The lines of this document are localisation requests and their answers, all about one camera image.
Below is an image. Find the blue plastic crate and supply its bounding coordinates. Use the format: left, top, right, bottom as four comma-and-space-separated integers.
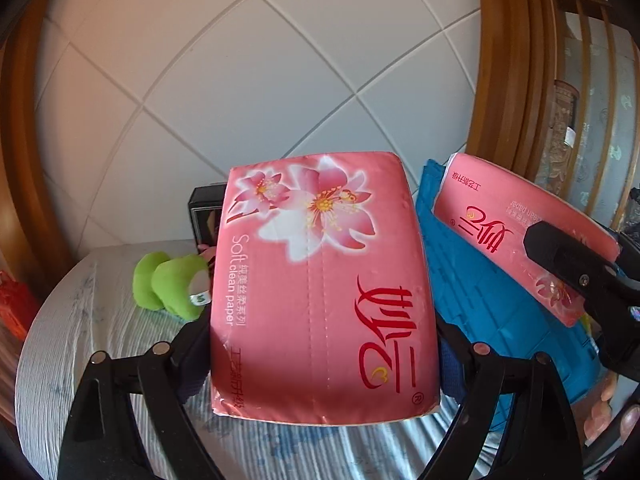
415, 159, 603, 406

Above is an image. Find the person's right hand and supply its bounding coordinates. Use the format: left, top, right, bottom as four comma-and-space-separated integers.
584, 372, 640, 447

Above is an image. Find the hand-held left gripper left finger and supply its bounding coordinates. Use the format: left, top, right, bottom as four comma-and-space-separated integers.
57, 305, 226, 480

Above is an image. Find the black gift box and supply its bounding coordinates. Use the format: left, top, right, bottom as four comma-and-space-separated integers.
188, 183, 228, 248

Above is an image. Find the curved wooden frame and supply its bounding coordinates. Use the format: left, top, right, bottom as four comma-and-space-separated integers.
465, 0, 557, 181
0, 0, 101, 291

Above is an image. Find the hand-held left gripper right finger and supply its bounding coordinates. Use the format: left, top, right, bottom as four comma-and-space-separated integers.
416, 320, 586, 480

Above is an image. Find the wooden lattice window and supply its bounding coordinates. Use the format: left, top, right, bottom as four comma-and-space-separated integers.
535, 0, 640, 233

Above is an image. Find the striped desktop tablecloth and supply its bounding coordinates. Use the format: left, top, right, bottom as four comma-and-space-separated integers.
20, 239, 506, 480

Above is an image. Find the pink tissue pack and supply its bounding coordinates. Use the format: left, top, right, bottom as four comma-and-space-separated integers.
432, 152, 622, 329
209, 150, 442, 428

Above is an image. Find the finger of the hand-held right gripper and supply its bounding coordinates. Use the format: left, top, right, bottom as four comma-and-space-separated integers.
522, 220, 632, 311
616, 230, 640, 281

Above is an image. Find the red bag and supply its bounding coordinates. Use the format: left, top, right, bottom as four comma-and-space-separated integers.
0, 270, 41, 341

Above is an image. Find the green plush toy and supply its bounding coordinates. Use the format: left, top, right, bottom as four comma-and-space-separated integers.
132, 252, 212, 322

